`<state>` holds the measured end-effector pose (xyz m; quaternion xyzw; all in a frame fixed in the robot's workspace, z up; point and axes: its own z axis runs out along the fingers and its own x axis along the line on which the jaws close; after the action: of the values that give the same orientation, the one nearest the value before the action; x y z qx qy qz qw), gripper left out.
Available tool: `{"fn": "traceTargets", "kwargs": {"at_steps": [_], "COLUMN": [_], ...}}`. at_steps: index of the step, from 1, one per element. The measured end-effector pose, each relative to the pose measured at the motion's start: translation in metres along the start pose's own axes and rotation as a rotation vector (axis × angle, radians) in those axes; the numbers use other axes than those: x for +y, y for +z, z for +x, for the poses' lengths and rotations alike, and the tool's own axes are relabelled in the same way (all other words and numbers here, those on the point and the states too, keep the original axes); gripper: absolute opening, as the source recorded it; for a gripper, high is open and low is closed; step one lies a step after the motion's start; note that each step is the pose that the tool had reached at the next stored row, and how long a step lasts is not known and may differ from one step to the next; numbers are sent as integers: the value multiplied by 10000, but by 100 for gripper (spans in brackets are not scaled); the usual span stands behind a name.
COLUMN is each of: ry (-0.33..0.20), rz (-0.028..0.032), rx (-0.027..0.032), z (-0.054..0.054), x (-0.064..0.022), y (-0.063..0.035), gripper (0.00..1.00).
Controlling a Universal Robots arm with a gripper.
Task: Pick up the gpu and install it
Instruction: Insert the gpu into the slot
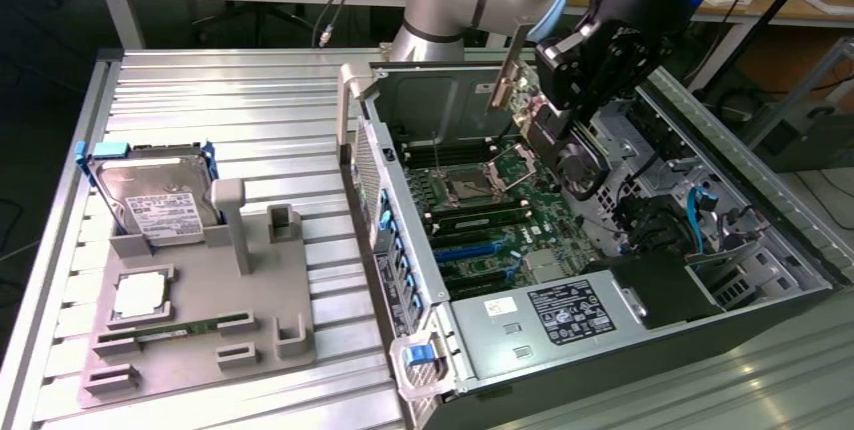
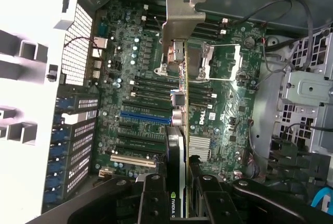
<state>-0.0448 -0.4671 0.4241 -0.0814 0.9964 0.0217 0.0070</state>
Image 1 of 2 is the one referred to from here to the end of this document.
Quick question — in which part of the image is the blue expansion slot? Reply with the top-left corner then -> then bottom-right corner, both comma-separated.
434,241 -> 513,264

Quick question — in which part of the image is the dark grey equipment box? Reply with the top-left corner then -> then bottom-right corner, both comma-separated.
759,99 -> 854,174

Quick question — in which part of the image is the grey printed parts rack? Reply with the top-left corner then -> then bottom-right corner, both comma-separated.
78,177 -> 320,410

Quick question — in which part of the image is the black stand pole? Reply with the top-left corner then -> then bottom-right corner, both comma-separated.
685,0 -> 839,89

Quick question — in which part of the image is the Nvidia graphics card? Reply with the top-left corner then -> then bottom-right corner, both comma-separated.
489,23 -> 614,204

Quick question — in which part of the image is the grey power supply unit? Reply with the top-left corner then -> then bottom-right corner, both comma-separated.
451,269 -> 650,382

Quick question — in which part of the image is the blue case release latch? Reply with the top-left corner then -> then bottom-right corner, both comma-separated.
403,344 -> 435,367

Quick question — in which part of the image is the green RAM stick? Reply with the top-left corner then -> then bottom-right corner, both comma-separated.
99,317 -> 226,344

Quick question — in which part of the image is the black expansion slot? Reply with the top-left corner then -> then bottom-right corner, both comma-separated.
443,268 -> 513,299

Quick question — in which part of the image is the green Dell motherboard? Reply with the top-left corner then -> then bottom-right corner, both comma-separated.
399,139 -> 602,301

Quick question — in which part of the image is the hard disk in blue carrier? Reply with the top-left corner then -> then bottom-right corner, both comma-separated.
74,139 -> 226,247

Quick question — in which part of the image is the blue data wire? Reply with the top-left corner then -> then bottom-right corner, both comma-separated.
685,180 -> 717,256

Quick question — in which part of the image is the perforated metal disk bay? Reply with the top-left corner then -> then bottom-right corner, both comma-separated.
566,97 -> 675,251

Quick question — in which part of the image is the aluminium profile frame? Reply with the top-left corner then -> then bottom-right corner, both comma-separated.
743,37 -> 854,151

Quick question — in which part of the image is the RAM stick with black label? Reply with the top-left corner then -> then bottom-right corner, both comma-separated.
430,208 -> 533,236

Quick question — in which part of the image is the silver chipset heatsink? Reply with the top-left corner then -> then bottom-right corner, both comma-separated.
525,251 -> 570,284

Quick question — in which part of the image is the open black PC case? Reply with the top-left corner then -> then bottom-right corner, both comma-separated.
336,60 -> 843,430

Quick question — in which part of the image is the black regulatory label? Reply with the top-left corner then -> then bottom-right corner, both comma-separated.
375,252 -> 402,339

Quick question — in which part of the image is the CPU socket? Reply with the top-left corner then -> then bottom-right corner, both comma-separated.
443,164 -> 499,204

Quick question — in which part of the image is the silver CPU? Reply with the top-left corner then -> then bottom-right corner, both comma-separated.
112,273 -> 168,319

